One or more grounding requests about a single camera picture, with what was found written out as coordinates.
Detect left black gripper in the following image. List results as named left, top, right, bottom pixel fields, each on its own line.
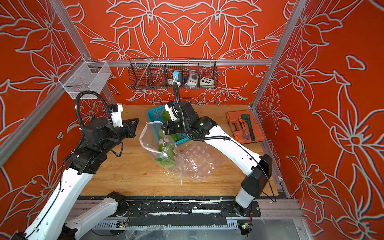
left=102, top=116, right=140, bottom=155

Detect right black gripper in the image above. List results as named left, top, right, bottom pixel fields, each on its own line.
left=159, top=119, right=192, bottom=136

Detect chinese cabbage long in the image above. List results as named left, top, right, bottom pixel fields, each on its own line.
left=155, top=132, right=176, bottom=169

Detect clear zipper bag pink dots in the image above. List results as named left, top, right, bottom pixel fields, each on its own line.
left=139, top=121, right=224, bottom=182

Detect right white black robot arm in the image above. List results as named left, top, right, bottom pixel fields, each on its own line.
left=162, top=80, right=273, bottom=216

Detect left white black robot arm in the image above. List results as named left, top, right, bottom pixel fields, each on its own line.
left=12, top=91, right=140, bottom=240

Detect chinese cabbage at basket back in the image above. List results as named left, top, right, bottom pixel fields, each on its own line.
left=162, top=111, right=171, bottom=122

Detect teal plastic basket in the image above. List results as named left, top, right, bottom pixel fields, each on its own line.
left=147, top=106, right=190, bottom=146

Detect white adapter with sockets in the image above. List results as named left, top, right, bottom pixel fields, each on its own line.
left=187, top=72, right=199, bottom=87

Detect blue white charger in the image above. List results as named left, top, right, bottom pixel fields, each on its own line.
left=172, top=71, right=183, bottom=84

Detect white power strip cube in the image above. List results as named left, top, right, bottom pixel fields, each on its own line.
left=200, top=77, right=215, bottom=88

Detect orange tool case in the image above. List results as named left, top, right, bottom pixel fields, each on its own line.
left=226, top=110, right=265, bottom=144

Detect black pipe wrench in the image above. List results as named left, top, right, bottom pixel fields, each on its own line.
left=242, top=114, right=256, bottom=142

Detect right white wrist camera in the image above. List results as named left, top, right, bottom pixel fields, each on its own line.
left=165, top=102, right=180, bottom=121

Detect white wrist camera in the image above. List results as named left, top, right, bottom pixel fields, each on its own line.
left=165, top=102, right=180, bottom=121
left=109, top=104, right=124, bottom=128

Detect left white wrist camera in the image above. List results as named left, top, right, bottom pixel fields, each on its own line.
left=109, top=104, right=124, bottom=128

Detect black wire wall basket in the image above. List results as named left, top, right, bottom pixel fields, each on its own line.
left=129, top=57, right=219, bottom=90

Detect orange handled pliers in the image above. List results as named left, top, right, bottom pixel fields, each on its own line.
left=239, top=118, right=246, bottom=132

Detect clear plastic wall bin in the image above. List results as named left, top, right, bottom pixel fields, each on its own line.
left=60, top=62, right=112, bottom=99

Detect aluminium frame crossbar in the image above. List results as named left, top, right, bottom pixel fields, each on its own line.
left=86, top=59, right=272, bottom=68

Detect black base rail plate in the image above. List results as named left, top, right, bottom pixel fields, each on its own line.
left=107, top=196, right=261, bottom=229

